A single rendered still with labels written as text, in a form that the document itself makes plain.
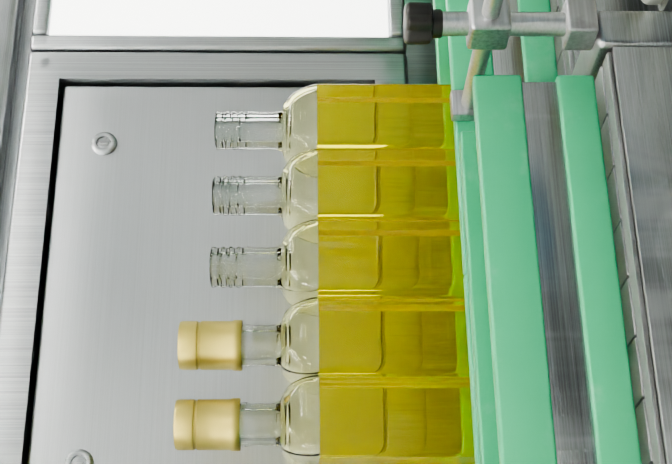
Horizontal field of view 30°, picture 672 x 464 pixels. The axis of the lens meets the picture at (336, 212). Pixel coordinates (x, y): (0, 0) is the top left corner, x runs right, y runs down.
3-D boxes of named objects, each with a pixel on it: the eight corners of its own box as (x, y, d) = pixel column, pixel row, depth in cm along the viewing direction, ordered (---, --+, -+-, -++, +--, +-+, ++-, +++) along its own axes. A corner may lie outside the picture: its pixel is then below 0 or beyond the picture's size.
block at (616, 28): (660, 78, 91) (565, 77, 91) (698, 0, 83) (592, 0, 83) (667, 120, 90) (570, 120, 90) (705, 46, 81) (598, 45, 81)
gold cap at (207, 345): (242, 309, 87) (178, 310, 87) (240, 353, 85) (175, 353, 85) (243, 337, 90) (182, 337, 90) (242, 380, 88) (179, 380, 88)
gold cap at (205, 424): (241, 441, 87) (178, 442, 87) (241, 391, 86) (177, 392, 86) (239, 458, 83) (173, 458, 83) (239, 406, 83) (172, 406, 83)
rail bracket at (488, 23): (560, 92, 93) (392, 91, 92) (611, -52, 78) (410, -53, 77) (564, 127, 91) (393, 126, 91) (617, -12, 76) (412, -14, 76)
